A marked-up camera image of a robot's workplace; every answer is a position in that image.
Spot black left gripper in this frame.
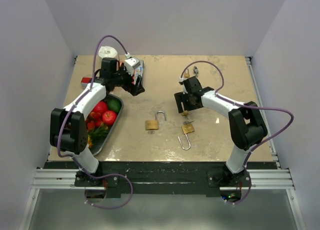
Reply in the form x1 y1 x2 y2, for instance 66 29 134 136
112 63 145 96

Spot small long-shackle brass padlock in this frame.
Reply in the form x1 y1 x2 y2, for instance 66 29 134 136
183 68 190 78

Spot keys with grey fob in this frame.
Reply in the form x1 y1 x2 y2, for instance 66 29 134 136
193 66 199 77

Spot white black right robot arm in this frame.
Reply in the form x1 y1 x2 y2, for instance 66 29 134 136
174 77 268 187

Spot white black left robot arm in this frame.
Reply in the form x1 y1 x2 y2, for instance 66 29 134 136
49 57 145 186

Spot orange box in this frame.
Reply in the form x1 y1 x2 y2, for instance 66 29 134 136
120 60 144 84

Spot green fruit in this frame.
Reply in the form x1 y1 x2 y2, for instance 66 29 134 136
107 99 122 114

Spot white tissue roll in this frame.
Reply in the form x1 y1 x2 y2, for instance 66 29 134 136
97 46 119 59

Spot red tomato fruit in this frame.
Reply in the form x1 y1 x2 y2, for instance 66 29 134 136
93 101 108 115

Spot red small box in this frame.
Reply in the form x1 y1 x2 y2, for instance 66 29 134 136
80 77 92 89

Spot red apple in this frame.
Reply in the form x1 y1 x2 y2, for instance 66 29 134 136
101 110 117 126

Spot large brass padlock open shackle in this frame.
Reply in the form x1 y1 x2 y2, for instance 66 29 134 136
145 110 167 131

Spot grey metal tray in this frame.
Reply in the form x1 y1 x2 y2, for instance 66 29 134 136
85 95 123 156

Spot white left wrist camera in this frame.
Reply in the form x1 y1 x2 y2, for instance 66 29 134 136
124 57 140 76

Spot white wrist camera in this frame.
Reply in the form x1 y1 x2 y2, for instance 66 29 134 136
124 57 140 76
179 77 187 94

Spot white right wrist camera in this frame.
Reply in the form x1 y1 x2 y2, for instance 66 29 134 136
179 77 187 94

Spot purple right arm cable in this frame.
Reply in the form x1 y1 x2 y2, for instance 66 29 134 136
180 60 295 205

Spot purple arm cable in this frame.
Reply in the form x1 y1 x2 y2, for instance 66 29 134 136
56 35 134 210
180 60 295 205

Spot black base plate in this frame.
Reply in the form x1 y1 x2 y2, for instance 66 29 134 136
43 162 277 198

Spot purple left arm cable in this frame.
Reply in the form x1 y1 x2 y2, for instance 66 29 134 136
56 35 134 210

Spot aluminium frame rail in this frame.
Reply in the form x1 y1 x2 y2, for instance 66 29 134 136
31 169 295 190

